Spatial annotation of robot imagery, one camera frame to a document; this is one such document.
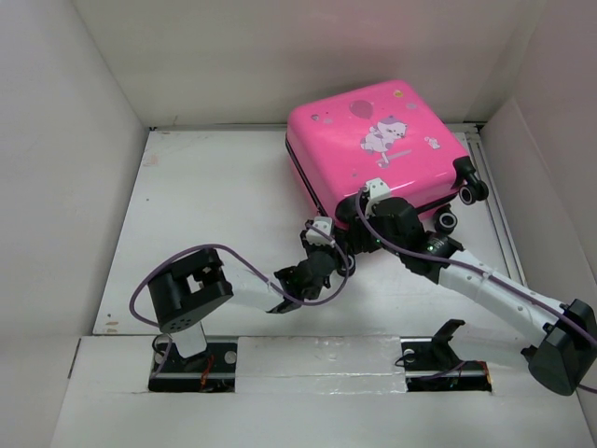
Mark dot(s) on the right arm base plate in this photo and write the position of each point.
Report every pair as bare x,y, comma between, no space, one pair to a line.
430,364

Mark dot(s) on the aluminium rail right edge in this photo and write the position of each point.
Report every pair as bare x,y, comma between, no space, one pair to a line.
496,210

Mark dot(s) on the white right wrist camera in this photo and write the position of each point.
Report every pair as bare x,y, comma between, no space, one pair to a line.
377,190

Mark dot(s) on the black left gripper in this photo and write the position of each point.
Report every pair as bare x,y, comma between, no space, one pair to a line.
333,252

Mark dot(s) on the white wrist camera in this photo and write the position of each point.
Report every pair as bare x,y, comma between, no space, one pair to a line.
319,232
377,190

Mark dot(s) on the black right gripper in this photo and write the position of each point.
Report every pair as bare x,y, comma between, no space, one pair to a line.
354,233

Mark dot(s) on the pink suitcase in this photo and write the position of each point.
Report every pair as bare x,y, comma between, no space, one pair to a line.
383,131

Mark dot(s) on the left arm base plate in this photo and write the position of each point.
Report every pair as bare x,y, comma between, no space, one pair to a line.
213,371

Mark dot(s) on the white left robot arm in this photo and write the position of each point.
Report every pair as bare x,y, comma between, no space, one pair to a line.
186,290

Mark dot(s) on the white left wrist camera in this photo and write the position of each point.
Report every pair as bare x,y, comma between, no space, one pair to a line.
319,232

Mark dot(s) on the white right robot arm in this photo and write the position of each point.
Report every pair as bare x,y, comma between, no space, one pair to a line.
561,336

